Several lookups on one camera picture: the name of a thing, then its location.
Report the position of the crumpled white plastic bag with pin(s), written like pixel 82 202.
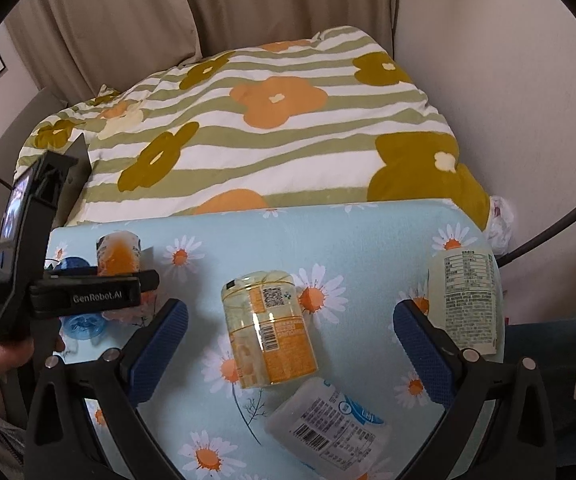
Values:
pixel 500 227

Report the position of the white blue label bottle cup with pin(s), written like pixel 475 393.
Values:
pixel 328 431

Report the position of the beige curtains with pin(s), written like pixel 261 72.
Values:
pixel 76 47

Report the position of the orange label cut bottle cup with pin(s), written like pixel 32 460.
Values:
pixel 121 252

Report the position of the striped floral bed duvet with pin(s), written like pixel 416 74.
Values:
pixel 328 120

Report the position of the grey open laptop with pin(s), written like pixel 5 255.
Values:
pixel 76 179

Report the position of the blue cut bottle cup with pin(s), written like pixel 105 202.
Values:
pixel 81 326

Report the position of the pale green label bottle cup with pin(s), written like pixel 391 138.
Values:
pixel 463 297

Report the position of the daisy print light blue tablecloth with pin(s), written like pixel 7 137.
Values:
pixel 351 265

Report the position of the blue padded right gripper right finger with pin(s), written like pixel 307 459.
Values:
pixel 430 350

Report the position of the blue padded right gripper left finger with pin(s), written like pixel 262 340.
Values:
pixel 148 351

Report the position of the yellow orange label bottle cup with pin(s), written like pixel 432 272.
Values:
pixel 267 331

